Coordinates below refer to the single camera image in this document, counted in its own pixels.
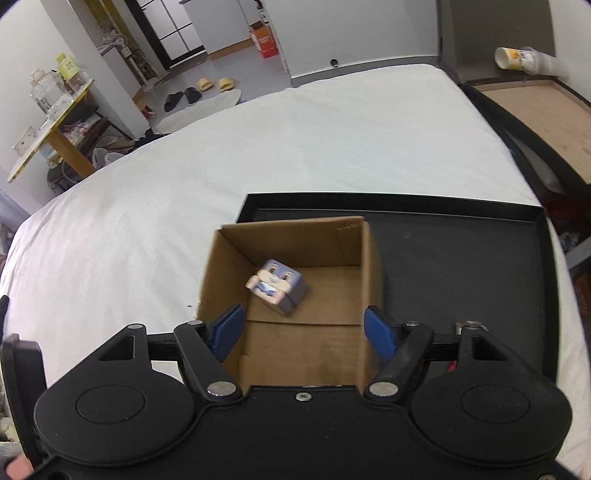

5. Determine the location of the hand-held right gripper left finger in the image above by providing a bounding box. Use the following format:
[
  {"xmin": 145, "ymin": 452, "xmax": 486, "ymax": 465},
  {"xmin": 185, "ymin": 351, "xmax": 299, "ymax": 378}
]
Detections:
[{"xmin": 95, "ymin": 304, "xmax": 246, "ymax": 400}]

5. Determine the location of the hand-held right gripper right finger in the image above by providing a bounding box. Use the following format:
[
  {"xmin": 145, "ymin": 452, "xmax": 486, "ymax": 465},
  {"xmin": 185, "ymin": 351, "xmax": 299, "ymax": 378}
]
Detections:
[{"xmin": 363, "ymin": 305, "xmax": 514, "ymax": 400}]

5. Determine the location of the brown cardboard box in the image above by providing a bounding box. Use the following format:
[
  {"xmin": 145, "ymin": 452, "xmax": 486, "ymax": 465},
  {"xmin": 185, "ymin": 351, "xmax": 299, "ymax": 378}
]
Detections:
[{"xmin": 196, "ymin": 215, "xmax": 387, "ymax": 388}]

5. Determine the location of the rabbit print cube box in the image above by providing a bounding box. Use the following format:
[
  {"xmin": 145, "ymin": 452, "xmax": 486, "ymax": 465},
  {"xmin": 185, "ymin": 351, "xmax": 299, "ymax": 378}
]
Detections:
[{"xmin": 246, "ymin": 258, "xmax": 311, "ymax": 318}]

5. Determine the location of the black tray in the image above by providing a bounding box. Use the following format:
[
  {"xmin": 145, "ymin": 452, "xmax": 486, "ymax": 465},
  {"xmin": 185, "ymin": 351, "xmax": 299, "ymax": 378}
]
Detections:
[{"xmin": 235, "ymin": 193, "xmax": 559, "ymax": 385}]

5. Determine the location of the person's left hand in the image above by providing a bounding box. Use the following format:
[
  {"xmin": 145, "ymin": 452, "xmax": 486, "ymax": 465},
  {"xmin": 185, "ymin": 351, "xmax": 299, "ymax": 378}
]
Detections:
[{"xmin": 0, "ymin": 455, "xmax": 35, "ymax": 480}]

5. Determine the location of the white bed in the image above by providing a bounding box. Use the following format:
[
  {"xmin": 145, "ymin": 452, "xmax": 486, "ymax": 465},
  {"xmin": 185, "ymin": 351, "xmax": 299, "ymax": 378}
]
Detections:
[{"xmin": 0, "ymin": 62, "xmax": 580, "ymax": 480}]

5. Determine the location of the white plastic bag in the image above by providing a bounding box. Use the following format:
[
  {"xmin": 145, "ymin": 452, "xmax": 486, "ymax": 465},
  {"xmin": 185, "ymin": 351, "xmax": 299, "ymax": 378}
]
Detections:
[{"xmin": 90, "ymin": 147, "xmax": 123, "ymax": 169}]

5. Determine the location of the white floor rug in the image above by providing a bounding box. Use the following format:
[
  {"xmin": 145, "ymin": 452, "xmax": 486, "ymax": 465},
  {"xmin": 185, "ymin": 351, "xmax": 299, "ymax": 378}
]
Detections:
[{"xmin": 154, "ymin": 88, "xmax": 243, "ymax": 134}]

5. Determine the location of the wooden table with yellow top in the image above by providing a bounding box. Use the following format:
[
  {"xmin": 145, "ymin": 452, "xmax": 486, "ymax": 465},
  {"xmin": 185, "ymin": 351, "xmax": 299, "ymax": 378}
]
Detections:
[{"xmin": 7, "ymin": 78, "xmax": 136, "ymax": 186}]

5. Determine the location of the wooden bedside table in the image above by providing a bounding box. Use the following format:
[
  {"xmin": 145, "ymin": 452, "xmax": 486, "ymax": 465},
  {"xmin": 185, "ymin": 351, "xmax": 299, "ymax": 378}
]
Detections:
[{"xmin": 457, "ymin": 76, "xmax": 591, "ymax": 197}]

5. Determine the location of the orange carton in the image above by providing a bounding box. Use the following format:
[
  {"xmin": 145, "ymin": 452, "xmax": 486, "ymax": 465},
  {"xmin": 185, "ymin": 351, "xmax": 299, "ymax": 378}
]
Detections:
[{"xmin": 249, "ymin": 24, "xmax": 282, "ymax": 60}]

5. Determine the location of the large glass jar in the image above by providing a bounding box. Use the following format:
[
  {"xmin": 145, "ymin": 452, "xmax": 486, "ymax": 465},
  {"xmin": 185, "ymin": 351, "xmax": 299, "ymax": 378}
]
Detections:
[{"xmin": 30, "ymin": 68, "xmax": 62, "ymax": 112}]

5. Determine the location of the white and yellow can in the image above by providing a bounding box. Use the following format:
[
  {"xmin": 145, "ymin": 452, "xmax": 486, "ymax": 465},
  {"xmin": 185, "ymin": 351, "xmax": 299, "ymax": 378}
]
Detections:
[{"xmin": 494, "ymin": 45, "xmax": 536, "ymax": 73}]

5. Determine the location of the black framed glass door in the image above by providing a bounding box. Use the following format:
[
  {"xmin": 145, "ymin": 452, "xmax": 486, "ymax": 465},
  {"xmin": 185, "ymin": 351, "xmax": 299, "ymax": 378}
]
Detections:
[{"xmin": 124, "ymin": 0, "xmax": 209, "ymax": 71}]

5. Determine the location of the jar with yellow label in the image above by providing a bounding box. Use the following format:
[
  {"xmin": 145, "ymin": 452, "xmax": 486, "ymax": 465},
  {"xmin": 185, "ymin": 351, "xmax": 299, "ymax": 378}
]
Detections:
[{"xmin": 56, "ymin": 52, "xmax": 79, "ymax": 82}]

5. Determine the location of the clear plastic cup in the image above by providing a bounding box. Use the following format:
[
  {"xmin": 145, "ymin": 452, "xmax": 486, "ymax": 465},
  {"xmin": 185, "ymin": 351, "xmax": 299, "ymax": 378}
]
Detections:
[{"xmin": 531, "ymin": 51, "xmax": 574, "ymax": 80}]

